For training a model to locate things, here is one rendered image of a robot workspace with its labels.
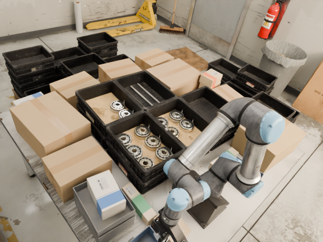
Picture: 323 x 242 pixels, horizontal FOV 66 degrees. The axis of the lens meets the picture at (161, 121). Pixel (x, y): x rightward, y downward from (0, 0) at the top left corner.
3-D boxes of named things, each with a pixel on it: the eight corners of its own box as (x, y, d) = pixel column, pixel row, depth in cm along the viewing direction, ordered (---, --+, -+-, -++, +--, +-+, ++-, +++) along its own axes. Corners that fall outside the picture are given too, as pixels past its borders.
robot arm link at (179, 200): (195, 199, 91) (178, 208, 87) (187, 214, 98) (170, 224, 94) (182, 182, 96) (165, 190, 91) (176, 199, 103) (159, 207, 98)
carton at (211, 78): (208, 75, 224) (211, 68, 219) (220, 81, 219) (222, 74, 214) (198, 81, 214) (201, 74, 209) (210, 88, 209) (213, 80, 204)
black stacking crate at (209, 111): (240, 126, 185) (246, 114, 177) (214, 142, 169) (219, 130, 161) (202, 97, 205) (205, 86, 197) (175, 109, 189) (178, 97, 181)
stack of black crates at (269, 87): (264, 109, 322) (280, 78, 291) (250, 118, 302) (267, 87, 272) (237, 91, 342) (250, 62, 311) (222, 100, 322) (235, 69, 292)
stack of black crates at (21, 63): (48, 79, 301) (41, 44, 271) (60, 91, 287) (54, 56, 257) (12, 89, 278) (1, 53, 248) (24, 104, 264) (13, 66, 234)
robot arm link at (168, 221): (186, 213, 99) (171, 225, 94) (182, 219, 101) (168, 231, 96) (172, 199, 102) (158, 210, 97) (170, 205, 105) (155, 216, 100)
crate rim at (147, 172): (186, 151, 146) (186, 149, 144) (144, 176, 129) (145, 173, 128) (144, 113, 166) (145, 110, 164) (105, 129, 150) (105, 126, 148)
